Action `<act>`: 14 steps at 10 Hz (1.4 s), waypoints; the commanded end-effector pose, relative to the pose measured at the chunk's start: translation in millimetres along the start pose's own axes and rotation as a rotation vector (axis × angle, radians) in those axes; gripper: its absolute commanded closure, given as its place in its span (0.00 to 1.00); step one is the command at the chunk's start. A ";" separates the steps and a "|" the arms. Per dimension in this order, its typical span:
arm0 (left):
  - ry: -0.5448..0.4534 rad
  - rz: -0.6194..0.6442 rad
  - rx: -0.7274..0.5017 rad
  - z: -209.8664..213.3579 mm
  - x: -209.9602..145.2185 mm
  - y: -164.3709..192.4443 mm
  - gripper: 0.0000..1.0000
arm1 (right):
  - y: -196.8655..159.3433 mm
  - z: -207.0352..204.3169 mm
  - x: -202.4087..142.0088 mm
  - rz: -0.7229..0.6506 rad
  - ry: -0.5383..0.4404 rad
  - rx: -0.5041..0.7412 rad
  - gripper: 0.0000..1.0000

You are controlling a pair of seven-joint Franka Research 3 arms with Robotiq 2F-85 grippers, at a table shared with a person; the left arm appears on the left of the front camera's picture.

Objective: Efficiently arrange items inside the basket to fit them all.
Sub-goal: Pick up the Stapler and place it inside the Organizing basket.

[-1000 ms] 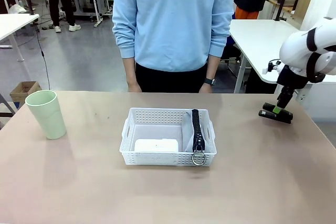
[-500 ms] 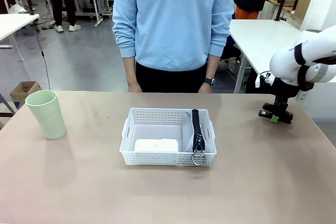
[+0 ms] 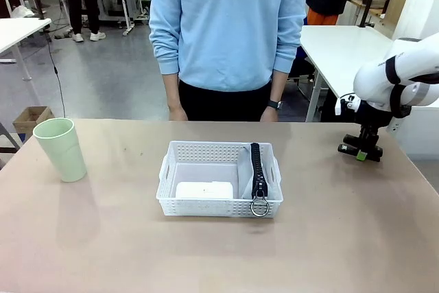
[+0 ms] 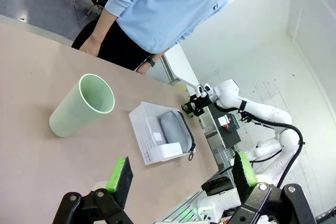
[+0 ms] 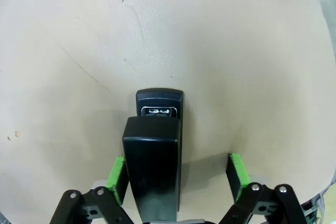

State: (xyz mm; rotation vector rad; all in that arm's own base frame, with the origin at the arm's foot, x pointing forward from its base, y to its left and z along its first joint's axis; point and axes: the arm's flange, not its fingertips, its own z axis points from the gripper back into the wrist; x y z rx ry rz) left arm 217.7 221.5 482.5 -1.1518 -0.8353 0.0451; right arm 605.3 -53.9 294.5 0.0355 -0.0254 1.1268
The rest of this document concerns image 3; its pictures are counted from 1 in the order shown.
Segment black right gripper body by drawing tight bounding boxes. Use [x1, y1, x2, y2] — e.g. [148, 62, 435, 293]
[353, 99, 395, 138]

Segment white rectangular box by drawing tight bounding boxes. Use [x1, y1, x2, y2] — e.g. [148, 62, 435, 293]
[175, 180, 235, 200]

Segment pale green plastic cup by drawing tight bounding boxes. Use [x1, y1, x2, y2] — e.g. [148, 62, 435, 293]
[32, 117, 88, 183]

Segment person left forearm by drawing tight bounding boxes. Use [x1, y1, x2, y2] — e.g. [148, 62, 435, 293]
[270, 30, 307, 110]

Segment person right forearm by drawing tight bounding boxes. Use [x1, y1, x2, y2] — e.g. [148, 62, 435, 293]
[150, 30, 182, 105]

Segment white perforated plastic basket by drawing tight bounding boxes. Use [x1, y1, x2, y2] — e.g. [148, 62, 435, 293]
[156, 140, 285, 220]

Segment person left hand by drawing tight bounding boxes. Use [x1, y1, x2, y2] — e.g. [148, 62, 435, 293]
[259, 107, 279, 123]

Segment person right hand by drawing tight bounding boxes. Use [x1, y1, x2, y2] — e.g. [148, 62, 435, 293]
[167, 100, 189, 121]

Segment large white table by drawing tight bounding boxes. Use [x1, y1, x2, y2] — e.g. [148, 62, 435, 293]
[300, 25, 395, 123]

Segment black chair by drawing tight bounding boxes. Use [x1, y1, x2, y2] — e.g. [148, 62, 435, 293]
[287, 45, 322, 102]

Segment grey pouch black zipper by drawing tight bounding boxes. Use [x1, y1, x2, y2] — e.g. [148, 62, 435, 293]
[237, 142, 275, 202]

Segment black trousers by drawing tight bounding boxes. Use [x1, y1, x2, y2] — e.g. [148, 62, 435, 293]
[178, 79, 275, 122]

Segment light blue sweater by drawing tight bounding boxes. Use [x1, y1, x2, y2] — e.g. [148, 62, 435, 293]
[148, 0, 309, 93]

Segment open cardboard box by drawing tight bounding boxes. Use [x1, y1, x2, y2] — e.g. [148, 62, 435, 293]
[12, 106, 56, 135]

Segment small white table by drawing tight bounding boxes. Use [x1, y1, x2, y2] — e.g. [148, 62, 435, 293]
[0, 17, 52, 82]

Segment white plastic bag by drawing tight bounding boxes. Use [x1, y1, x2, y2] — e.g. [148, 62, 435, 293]
[9, 4, 36, 19]

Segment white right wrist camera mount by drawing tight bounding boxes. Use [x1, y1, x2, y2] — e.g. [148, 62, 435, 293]
[335, 95, 361, 116]

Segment metal zipper pull ring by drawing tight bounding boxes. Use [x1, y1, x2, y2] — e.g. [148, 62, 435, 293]
[250, 198, 270, 218]

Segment black hanging cable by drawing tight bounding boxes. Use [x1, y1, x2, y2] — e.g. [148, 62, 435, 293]
[43, 28, 67, 118]

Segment black metal frame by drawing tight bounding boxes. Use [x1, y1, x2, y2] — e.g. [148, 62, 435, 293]
[0, 121, 22, 155]

